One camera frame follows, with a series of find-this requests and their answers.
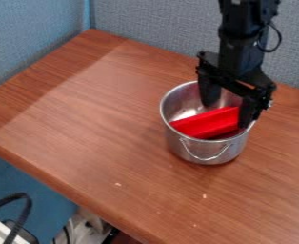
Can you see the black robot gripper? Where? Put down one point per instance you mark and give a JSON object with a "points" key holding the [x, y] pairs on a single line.
{"points": [[233, 69]]}

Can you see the red plastic block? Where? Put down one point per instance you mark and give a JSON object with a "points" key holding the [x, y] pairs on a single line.
{"points": [[208, 124]]}

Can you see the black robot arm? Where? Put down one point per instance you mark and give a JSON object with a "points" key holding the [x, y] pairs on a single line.
{"points": [[244, 18]]}

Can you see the stainless steel metal pot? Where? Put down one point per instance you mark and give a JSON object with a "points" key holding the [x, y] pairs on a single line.
{"points": [[181, 103]]}

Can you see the white device under table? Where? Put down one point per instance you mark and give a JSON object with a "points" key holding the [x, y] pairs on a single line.
{"points": [[86, 229]]}

